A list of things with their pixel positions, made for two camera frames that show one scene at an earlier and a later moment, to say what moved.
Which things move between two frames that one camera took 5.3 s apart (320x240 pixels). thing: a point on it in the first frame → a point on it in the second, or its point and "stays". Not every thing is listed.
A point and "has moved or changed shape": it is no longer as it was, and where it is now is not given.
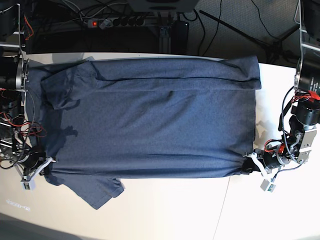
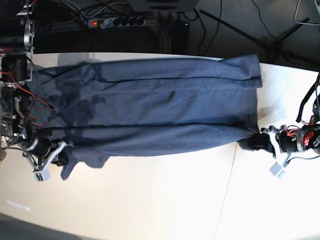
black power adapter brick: [179, 37] stays
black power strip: [117, 22] stays
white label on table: [15, 204] stays
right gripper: [272, 157] → [291, 139]
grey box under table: [163, 5] stays
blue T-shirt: [94, 122] has moved or changed shape
